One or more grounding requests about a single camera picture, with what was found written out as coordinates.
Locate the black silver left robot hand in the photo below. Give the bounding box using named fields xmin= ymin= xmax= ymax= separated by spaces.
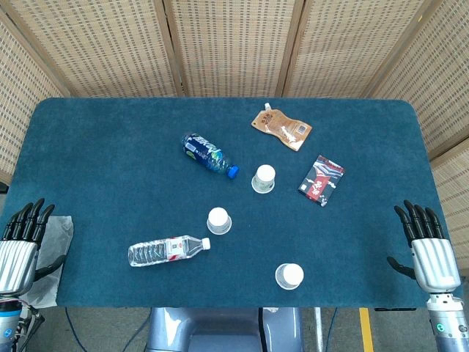
xmin=0 ymin=197 xmax=67 ymax=296

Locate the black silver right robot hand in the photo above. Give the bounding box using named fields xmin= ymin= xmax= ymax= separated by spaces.
xmin=387 ymin=199 xmax=462 ymax=294

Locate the white paper cup dandelion print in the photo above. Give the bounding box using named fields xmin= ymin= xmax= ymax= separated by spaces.
xmin=275 ymin=262 xmax=305 ymax=291

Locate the white paper cup blue flower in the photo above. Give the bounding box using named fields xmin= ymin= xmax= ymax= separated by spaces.
xmin=206 ymin=207 xmax=233 ymax=235

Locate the white paper cup fern print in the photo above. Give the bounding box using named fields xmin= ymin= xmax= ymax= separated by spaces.
xmin=251 ymin=164 xmax=276 ymax=194

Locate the white crumpled cloth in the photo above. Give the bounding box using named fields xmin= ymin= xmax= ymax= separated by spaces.
xmin=27 ymin=215 xmax=74 ymax=308

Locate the yellow floor tape strip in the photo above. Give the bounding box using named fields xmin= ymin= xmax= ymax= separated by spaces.
xmin=358 ymin=307 xmax=375 ymax=352

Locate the blue felt table mat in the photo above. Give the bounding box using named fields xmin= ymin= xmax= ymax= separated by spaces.
xmin=0 ymin=97 xmax=454 ymax=309

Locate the silver metal table leg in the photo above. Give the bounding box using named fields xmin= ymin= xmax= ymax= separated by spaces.
xmin=314 ymin=307 xmax=324 ymax=352

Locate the black red card box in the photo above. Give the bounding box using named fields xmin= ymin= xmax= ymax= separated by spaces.
xmin=297 ymin=154 xmax=346 ymax=208

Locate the clear water bottle red label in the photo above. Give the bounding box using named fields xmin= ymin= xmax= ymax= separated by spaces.
xmin=128 ymin=235 xmax=212 ymax=268

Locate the brown spouted drink pouch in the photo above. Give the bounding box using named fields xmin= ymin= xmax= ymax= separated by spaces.
xmin=251 ymin=102 xmax=313 ymax=152

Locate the blue plastic drink bottle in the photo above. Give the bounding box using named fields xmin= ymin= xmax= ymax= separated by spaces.
xmin=182 ymin=132 xmax=241 ymax=180

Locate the woven bamboo folding screen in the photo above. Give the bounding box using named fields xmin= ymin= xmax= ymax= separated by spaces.
xmin=0 ymin=0 xmax=469 ymax=257

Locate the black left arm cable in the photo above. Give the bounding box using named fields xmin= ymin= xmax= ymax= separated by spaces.
xmin=16 ymin=302 xmax=47 ymax=352

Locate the blue floor cable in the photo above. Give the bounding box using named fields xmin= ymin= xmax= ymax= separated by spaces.
xmin=327 ymin=307 xmax=340 ymax=352
xmin=64 ymin=307 xmax=86 ymax=352

